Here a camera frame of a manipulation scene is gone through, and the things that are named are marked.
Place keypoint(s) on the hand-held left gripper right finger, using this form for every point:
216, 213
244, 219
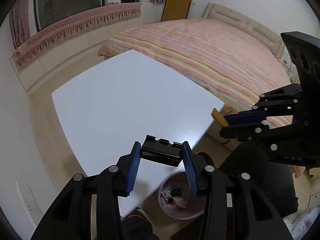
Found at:
191, 172

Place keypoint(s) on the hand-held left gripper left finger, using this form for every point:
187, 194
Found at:
132, 170

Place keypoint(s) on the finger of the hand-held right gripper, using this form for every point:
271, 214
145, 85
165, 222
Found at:
240, 132
245, 118

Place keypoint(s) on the black plastic piece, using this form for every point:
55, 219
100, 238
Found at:
161, 152

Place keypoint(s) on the pink waste bin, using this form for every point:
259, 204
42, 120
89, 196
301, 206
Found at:
175, 213

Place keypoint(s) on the white nightstand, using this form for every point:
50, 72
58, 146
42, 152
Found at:
290, 62

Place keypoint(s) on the person's left leg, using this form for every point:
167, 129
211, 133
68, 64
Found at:
137, 230

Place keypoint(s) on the white table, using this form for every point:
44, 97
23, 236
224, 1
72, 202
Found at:
112, 100

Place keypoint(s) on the bed with striped cover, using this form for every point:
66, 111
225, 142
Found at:
200, 50

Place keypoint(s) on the white drawer cabinet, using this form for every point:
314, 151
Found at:
314, 190

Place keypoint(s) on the beige padded headboard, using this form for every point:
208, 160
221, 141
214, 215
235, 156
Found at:
240, 22

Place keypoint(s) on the floral cloth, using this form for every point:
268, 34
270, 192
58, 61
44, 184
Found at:
305, 225

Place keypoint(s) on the brown board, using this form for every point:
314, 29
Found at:
175, 9

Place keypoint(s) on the white window bench cabinet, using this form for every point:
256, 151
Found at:
75, 48

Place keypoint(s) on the pink frilled bench cushion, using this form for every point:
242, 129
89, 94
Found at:
75, 25

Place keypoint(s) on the small pink cloth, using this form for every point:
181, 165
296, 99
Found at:
113, 3

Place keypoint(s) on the large dark window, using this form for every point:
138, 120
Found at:
70, 0

